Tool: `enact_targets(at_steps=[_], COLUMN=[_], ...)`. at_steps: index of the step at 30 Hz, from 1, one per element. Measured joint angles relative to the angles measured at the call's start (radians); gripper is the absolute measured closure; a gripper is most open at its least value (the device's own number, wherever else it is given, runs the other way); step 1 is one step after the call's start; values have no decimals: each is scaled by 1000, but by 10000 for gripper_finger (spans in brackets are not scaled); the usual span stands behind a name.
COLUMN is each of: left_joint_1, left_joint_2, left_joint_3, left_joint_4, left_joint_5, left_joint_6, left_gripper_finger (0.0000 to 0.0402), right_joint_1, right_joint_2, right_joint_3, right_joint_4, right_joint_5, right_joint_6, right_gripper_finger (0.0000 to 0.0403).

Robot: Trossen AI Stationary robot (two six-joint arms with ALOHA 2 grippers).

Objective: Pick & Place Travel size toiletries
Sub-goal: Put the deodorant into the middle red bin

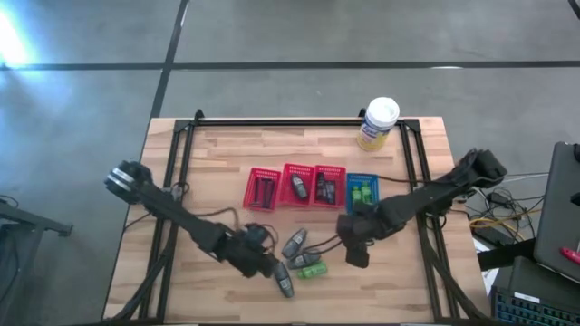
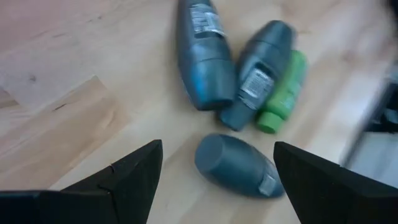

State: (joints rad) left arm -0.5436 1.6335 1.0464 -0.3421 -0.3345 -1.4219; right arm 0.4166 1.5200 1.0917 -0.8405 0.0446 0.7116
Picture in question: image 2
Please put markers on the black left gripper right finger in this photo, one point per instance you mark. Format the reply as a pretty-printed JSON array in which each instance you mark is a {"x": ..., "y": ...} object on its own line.
[{"x": 335, "y": 193}]

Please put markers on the dark grey toiletry bottle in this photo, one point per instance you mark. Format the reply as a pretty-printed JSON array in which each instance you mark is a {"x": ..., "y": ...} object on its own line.
[
  {"x": 261, "y": 62},
  {"x": 236, "y": 165},
  {"x": 202, "y": 62}
]

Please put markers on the green toiletry bottle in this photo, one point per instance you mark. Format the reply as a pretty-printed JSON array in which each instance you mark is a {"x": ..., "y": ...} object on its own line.
[{"x": 286, "y": 93}]

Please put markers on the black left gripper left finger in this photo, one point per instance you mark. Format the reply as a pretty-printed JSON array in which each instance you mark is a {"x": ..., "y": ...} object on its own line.
[{"x": 118, "y": 193}]

